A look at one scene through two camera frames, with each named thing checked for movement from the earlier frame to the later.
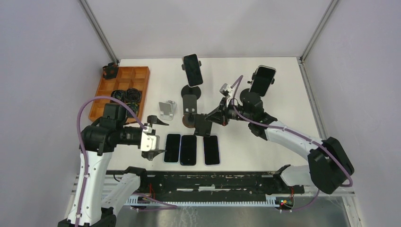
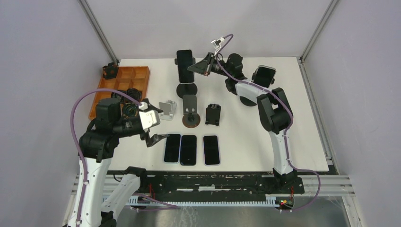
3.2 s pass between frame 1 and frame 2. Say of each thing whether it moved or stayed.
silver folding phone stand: stayed
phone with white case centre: stayed
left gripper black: moved
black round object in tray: stayed
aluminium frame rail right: stayed
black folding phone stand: moved
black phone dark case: stayed
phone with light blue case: stayed
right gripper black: moved
